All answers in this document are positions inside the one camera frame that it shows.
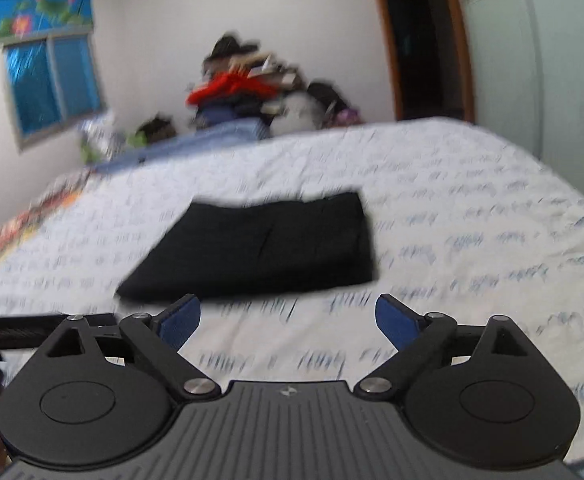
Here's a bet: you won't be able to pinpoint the red cloth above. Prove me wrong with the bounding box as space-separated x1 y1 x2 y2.
187 72 277 106

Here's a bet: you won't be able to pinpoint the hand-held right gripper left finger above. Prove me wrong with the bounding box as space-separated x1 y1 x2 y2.
36 293 221 402

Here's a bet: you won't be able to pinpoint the purple bag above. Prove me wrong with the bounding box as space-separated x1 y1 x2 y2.
334 107 365 128

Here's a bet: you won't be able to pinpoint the blue tinted window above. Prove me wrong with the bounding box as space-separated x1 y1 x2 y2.
2 30 110 151

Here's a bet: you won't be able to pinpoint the pale green wardrobe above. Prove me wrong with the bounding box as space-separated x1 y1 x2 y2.
447 0 584 196

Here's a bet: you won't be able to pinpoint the floral window curtain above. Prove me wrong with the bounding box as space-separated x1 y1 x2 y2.
0 0 96 43

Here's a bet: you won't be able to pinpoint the white printed bed sheet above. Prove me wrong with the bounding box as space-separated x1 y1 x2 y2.
0 116 584 466

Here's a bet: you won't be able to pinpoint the black bag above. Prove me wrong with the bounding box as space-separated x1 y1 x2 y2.
307 80 347 116

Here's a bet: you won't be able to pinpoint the dark cloth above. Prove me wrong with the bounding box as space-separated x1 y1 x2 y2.
136 115 177 145

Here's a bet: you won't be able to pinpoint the light blue blanket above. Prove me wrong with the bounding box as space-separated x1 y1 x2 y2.
92 120 267 171

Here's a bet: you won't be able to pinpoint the white plastic bag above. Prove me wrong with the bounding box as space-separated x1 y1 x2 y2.
272 92 330 136

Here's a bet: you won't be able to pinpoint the wooden door frame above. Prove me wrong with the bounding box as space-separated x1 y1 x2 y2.
367 0 475 123

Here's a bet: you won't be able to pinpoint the black pants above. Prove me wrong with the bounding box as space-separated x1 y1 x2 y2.
114 187 379 306

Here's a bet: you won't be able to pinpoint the patterned plastic bag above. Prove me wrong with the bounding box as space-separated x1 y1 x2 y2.
78 112 122 163

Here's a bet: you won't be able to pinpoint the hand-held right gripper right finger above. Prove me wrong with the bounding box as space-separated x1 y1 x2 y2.
353 293 541 402

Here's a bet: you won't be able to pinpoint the colourful patterned blanket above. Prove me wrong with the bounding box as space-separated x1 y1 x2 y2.
0 170 92 281

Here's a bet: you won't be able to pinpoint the pile of clothes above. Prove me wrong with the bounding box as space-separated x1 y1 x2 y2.
184 32 367 138

